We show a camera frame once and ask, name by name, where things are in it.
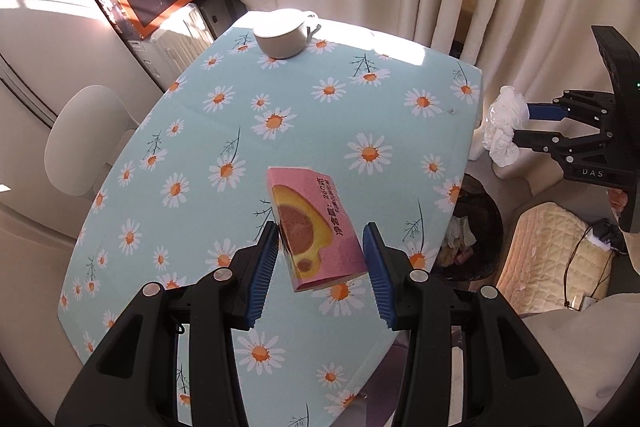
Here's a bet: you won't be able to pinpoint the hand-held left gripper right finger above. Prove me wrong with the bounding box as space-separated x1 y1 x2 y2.
361 222 583 427

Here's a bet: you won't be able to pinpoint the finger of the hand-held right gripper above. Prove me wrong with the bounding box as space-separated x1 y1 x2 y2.
525 90 620 128
512 129 615 164

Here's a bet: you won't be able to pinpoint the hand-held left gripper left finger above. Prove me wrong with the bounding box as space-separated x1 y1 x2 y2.
57 221 281 427

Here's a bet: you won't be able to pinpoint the white plastic bag wad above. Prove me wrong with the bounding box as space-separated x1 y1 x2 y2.
481 85 530 168

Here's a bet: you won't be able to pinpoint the pink cake box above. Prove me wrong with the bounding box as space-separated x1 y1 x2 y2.
266 165 369 294

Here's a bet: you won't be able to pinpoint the dark trash bin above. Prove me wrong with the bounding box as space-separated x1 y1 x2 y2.
434 173 504 284

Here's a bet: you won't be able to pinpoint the beige quilted cushion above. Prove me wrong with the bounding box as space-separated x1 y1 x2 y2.
494 201 617 317

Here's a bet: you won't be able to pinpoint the black power adapter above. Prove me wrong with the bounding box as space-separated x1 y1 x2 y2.
591 218 627 254

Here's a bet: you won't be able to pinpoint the white chair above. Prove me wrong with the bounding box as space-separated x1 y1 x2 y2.
44 85 139 199

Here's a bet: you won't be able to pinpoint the white radiator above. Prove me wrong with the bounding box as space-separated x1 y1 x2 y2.
127 3 217 94

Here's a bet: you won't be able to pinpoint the white cup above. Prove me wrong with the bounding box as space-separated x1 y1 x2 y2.
252 8 321 60

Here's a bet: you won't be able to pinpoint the black cable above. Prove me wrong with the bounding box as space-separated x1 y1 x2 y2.
561 219 620 309

